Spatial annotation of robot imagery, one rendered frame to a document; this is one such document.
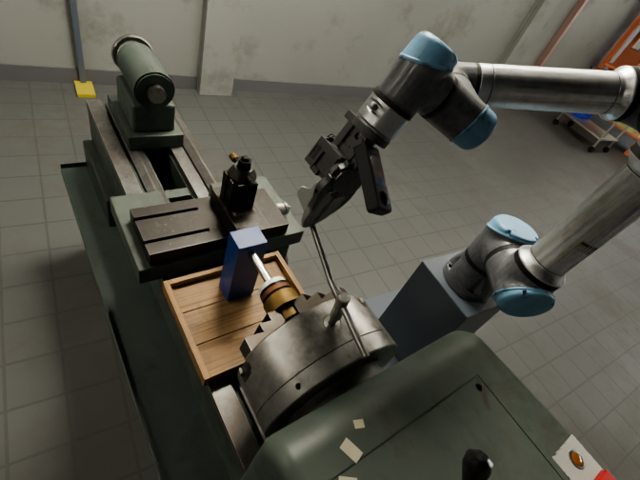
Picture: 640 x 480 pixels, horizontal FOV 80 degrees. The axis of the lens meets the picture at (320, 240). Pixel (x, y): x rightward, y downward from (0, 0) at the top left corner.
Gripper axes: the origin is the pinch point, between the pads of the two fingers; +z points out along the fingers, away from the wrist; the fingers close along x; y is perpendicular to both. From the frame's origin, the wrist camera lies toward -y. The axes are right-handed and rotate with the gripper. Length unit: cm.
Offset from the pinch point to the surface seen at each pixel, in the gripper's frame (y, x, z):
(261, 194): 45, -35, 26
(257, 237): 17.5, -12.2, 20.4
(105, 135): 99, -7, 50
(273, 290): 1.7, -8.4, 21.7
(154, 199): 56, -8, 43
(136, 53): 106, -8, 19
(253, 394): -16.8, 4.1, 28.1
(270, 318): -4.2, -4.9, 23.4
